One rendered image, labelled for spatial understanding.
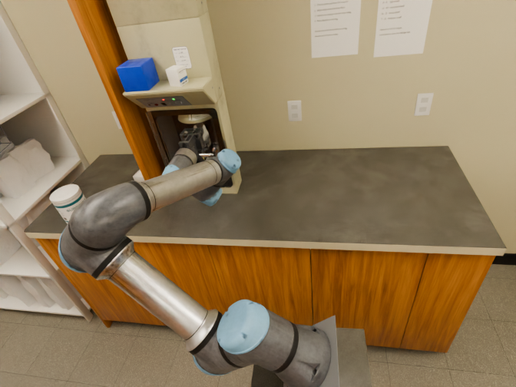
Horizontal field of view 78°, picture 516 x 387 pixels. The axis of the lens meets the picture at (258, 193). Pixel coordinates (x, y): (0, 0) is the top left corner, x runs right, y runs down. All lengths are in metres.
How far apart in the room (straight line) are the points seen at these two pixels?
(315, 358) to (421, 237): 0.72
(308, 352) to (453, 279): 0.90
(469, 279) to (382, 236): 0.42
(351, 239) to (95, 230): 0.91
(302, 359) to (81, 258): 0.54
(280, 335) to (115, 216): 0.43
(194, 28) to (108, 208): 0.76
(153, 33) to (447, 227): 1.30
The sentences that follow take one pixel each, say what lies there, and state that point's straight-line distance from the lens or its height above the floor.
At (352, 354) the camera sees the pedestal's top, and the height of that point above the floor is 0.94.
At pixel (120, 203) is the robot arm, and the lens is 0.72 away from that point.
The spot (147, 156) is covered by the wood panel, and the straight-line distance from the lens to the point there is 1.53.
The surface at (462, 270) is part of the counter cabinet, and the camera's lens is 1.52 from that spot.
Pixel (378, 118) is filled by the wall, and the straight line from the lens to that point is 1.80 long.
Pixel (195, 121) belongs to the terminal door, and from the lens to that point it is 1.38.
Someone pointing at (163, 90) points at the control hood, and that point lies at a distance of 1.25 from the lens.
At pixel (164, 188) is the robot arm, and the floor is 1.46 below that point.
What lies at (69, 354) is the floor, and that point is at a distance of 2.56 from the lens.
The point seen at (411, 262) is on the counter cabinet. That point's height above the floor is 0.81.
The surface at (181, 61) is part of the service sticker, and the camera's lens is 1.31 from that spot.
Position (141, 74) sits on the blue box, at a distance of 1.27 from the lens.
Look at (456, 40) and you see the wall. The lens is 1.74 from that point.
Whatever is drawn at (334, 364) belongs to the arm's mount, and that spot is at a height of 1.13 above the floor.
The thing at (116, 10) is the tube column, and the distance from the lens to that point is 1.37.
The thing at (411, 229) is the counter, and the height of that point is 0.94.
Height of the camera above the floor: 1.88
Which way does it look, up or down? 38 degrees down
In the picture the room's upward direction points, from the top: 9 degrees counter-clockwise
